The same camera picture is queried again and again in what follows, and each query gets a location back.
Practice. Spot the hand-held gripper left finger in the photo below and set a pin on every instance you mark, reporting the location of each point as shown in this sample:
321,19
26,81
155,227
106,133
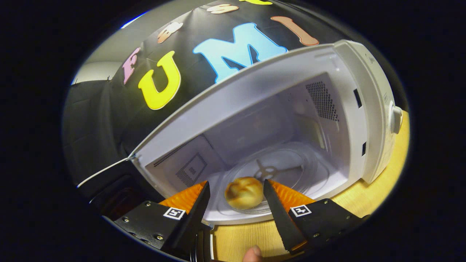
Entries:
191,218

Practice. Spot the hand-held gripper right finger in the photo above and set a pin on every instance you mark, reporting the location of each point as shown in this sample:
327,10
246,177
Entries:
281,218

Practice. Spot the golden bread roll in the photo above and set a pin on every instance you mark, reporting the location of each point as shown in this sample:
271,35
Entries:
244,193

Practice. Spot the white microwave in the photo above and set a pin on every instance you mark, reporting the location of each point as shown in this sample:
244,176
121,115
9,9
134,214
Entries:
255,83

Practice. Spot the glass microwave turntable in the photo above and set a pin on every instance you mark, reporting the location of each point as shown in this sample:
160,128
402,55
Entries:
295,171

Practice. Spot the black backdrop cloth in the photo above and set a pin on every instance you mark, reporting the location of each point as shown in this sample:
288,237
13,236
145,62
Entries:
91,120

